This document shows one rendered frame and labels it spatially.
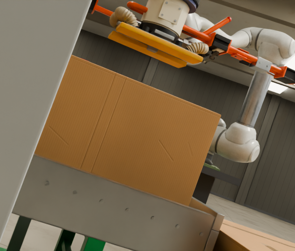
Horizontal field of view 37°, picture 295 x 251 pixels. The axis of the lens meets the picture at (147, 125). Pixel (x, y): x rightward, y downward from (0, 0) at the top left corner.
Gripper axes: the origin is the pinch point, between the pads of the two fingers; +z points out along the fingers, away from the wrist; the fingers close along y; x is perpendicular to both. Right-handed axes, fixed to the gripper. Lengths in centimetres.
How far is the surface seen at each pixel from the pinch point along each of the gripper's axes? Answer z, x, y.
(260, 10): -527, -231, -236
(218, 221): 35, -9, 66
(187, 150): 18.3, 4.3, 46.3
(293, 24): -510, -289, -232
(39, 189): 34, 51, 74
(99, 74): 18, 45, 32
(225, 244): 31, -17, 73
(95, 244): 34, 28, 85
